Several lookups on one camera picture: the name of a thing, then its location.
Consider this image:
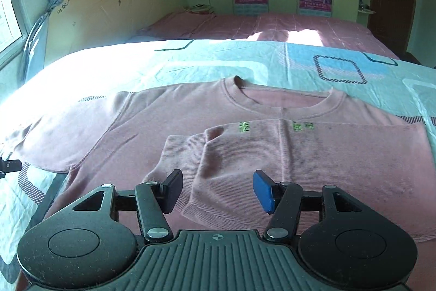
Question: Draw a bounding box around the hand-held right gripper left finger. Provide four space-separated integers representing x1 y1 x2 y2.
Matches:
71 169 183 244

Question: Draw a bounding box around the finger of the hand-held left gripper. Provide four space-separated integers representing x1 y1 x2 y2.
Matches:
0 158 22 178

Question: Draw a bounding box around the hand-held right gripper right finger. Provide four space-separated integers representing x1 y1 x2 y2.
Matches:
253 170 365 242

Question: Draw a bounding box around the pink sweater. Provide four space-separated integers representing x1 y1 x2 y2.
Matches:
7 76 436 244

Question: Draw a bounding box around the patterned light blue bed sheet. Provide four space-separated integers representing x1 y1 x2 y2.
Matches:
0 39 436 291

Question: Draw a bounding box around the window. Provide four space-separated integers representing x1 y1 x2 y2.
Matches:
0 0 23 67

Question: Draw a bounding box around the pink checked bed sheet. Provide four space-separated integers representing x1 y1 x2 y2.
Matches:
136 12 401 60

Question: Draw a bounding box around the cream wooden headboard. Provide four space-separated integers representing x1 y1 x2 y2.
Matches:
44 0 186 65

